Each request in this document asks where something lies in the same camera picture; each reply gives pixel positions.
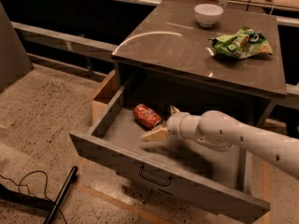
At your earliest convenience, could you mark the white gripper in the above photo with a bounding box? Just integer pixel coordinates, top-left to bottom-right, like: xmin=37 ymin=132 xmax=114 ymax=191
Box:
xmin=141 ymin=105 xmax=201 ymax=142

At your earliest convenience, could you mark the red coke can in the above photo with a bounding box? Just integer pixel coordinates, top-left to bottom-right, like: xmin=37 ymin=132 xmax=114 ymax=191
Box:
xmin=133 ymin=104 xmax=162 ymax=130

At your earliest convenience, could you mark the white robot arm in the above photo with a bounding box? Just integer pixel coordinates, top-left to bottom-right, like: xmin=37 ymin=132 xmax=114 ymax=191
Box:
xmin=141 ymin=106 xmax=299 ymax=179

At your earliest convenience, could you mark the grey cabinet with counter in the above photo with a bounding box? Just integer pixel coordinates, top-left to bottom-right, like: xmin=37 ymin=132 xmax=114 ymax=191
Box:
xmin=111 ymin=0 xmax=288 ymax=135

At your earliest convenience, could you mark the grey open drawer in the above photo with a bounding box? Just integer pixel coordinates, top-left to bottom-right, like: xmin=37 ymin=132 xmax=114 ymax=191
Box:
xmin=70 ymin=77 xmax=270 ymax=224

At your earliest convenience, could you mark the black pole on floor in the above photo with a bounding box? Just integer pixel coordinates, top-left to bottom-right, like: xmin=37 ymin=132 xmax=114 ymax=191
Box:
xmin=43 ymin=166 xmax=78 ymax=224

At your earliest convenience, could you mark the green chip bag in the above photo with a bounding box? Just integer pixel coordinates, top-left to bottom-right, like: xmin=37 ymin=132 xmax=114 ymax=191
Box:
xmin=210 ymin=26 xmax=273 ymax=60

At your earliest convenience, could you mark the white ceramic bowl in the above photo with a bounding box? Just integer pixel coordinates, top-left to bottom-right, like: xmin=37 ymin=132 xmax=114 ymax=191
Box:
xmin=194 ymin=4 xmax=223 ymax=27

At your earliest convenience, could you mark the grey slanted panel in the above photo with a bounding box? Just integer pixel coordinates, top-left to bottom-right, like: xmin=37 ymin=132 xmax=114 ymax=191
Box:
xmin=0 ymin=3 xmax=34 ymax=91

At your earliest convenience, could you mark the black drawer handle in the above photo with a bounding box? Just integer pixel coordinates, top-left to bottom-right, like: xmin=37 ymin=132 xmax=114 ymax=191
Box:
xmin=139 ymin=166 xmax=172 ymax=187

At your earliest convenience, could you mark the grey horizontal rail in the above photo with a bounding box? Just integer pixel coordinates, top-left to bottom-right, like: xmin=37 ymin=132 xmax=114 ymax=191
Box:
xmin=12 ymin=21 xmax=118 ymax=63

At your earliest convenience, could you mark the black cable on floor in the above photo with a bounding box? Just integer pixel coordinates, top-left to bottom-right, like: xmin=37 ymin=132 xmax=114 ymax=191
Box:
xmin=0 ymin=170 xmax=68 ymax=224

